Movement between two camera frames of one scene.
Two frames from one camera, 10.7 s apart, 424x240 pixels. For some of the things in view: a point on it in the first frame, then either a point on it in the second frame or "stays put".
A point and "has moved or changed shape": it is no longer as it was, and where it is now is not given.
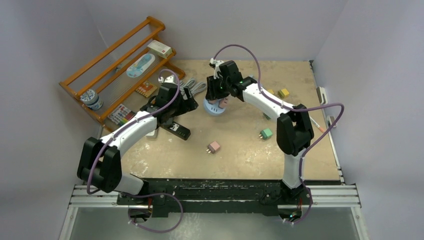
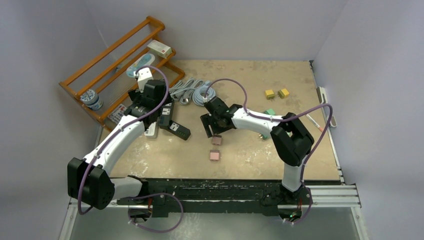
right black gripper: (212, 93) → (208, 119)
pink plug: (224, 102) has moved or changed shape
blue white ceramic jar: (90, 98) stays put
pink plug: (212, 147) → (214, 155)
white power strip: (152, 134) stays put
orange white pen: (319, 127) stays put
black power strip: (178, 130) stays put
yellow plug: (283, 93) stays put
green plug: (265, 133) stays put
